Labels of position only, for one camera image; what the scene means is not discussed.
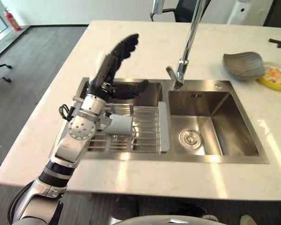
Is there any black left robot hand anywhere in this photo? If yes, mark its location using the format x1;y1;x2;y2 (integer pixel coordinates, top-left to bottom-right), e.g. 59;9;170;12
88;33;149;103

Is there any white cup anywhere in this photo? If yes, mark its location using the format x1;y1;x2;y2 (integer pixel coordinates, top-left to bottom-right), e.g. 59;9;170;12
105;113;134;135

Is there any chrome kitchen faucet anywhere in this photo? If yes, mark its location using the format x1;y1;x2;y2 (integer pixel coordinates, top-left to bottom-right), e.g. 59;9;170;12
150;0;208;90

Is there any stainless steel double sink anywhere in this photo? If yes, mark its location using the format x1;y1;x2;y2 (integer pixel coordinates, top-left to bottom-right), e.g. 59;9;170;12
74;77;269;165

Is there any black office chair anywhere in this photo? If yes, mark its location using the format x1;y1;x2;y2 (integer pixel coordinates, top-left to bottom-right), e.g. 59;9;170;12
162;0;211;23

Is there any round sink drain strainer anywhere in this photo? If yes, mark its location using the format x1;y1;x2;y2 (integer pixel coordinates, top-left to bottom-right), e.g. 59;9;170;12
178;128;203;149

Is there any red fire extinguisher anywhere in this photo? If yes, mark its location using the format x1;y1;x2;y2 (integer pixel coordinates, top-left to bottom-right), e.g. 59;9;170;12
4;7;22;31

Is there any grey leaf-shaped bowl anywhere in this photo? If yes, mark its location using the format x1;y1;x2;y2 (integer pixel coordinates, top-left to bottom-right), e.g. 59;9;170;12
222;52;266;82

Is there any silver robot torso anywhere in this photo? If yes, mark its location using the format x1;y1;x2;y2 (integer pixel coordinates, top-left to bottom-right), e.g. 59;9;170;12
107;214;228;225

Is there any yellow plate with food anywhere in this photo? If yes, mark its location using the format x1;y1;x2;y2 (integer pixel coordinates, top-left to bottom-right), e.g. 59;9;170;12
257;66;281;91

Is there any dark brown stick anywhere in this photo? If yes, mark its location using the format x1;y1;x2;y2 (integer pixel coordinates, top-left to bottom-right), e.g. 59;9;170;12
268;38;281;49

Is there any wire dish drying rack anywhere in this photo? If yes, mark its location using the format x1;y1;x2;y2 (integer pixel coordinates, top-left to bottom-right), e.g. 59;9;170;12
88;101;171;153

